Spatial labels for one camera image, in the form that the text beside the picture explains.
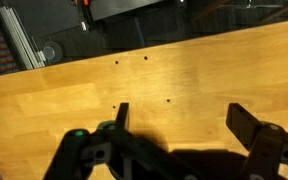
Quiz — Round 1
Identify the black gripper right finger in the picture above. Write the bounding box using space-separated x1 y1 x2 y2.
225 102 288 180

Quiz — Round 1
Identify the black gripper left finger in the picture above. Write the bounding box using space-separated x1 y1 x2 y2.
43 102 200 180

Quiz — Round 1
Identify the grey round caster foot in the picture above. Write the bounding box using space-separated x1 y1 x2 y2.
41 40 64 63

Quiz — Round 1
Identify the black orange tool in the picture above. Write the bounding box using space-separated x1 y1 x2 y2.
71 0 96 33

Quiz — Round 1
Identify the dark grey flat panel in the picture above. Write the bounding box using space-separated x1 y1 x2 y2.
3 0 165 38

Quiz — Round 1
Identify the white ribbed rail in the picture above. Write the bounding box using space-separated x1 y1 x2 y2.
0 5 48 71

